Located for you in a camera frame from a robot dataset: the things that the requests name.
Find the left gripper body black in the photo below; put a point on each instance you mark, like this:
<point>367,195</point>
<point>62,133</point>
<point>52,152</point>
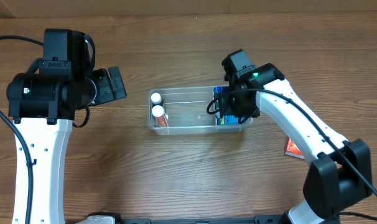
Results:
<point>107,86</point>

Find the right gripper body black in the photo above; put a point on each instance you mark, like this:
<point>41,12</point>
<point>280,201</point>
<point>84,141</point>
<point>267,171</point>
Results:
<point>240,105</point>

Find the blue VapoDrops lozenge box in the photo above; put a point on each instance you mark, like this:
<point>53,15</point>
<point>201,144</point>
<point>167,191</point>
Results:
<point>226,119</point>

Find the dark tube with white cap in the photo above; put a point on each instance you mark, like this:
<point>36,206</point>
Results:
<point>156,99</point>

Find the orange tube with white cap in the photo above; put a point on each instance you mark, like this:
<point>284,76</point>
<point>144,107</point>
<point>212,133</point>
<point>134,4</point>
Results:
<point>159,113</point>

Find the red Panadol box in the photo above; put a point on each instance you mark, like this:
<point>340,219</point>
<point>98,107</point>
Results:
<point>292,150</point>

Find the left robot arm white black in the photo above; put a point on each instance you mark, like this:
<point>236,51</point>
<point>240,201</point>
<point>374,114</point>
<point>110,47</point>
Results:
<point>42,104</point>

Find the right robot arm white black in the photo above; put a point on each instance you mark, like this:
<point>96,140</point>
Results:
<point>339,173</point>

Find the clear plastic container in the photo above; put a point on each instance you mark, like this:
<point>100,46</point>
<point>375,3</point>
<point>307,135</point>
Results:
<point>186,112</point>

